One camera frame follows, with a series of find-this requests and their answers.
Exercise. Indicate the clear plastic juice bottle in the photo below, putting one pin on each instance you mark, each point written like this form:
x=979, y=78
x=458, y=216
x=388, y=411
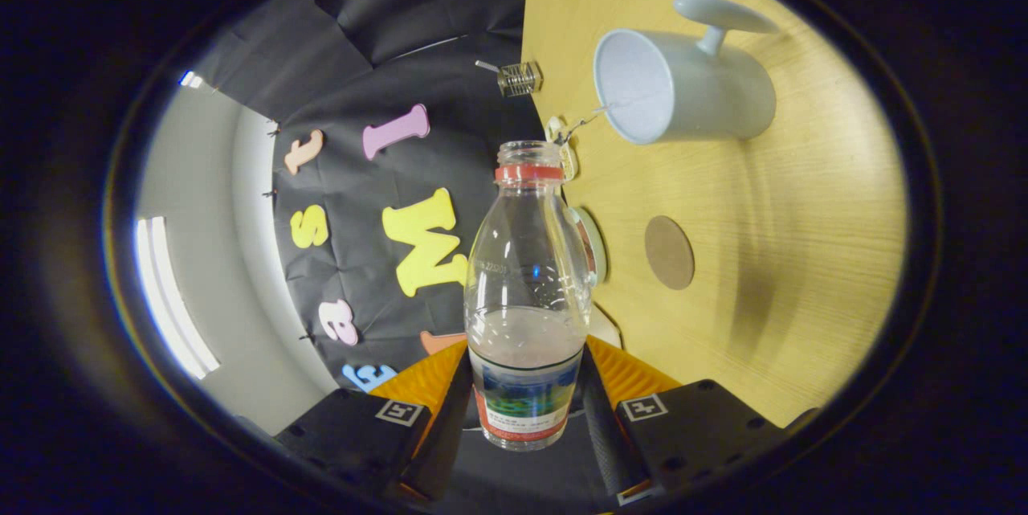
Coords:
x=526, y=354

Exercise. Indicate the pale blue cup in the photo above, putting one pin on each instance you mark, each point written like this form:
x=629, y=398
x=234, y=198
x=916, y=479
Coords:
x=707, y=89

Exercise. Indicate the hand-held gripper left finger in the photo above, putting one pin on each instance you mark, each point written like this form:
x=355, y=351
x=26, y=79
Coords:
x=442, y=443

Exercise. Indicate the pale blue plate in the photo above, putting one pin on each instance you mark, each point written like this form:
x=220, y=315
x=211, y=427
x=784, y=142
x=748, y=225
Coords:
x=599, y=246

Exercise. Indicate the round brown coaster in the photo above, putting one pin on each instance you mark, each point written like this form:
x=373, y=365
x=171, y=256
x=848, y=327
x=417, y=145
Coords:
x=669, y=252

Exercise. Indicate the white divided dish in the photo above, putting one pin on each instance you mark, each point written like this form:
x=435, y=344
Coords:
x=554, y=129

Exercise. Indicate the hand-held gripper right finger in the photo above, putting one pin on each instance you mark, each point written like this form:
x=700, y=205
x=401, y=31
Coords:
x=606, y=435

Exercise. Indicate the small ceiling light panel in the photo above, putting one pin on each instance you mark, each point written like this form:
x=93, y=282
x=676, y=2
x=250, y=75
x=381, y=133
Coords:
x=190, y=79

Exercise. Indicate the long ceiling light panel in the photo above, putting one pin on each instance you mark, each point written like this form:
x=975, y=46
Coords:
x=173, y=298

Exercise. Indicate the wooden table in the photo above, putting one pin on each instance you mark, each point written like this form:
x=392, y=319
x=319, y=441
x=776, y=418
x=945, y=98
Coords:
x=803, y=218

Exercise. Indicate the black backdrop cloth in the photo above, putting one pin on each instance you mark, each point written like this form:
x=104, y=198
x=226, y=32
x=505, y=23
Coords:
x=401, y=17

